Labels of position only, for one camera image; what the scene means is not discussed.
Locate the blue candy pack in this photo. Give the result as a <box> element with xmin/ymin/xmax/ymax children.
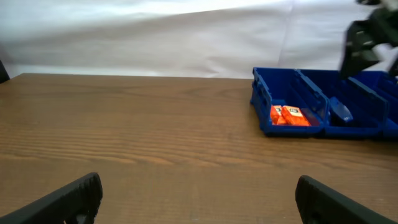
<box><xmin>328</xmin><ymin>96</ymin><xmax>354</xmax><ymax>124</ymax></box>

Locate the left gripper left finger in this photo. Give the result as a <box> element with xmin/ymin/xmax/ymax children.
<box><xmin>0</xmin><ymin>172</ymin><xmax>104</xmax><ymax>224</ymax></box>

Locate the blue tray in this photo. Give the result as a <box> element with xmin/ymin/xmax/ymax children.
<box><xmin>249</xmin><ymin>67</ymin><xmax>398</xmax><ymax>139</ymax></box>

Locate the orange candy box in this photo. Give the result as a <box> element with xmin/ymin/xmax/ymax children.
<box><xmin>281</xmin><ymin>105</ymin><xmax>312</xmax><ymax>127</ymax></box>
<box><xmin>269</xmin><ymin>105</ymin><xmax>287</xmax><ymax>126</ymax></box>

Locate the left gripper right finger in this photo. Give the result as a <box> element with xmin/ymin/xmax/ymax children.
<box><xmin>295</xmin><ymin>174</ymin><xmax>398</xmax><ymax>224</ymax></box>

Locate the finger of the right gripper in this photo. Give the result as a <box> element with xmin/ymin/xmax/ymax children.
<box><xmin>338</xmin><ymin>19</ymin><xmax>382</xmax><ymax>80</ymax></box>
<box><xmin>387</xmin><ymin>57</ymin><xmax>398</xmax><ymax>78</ymax></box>

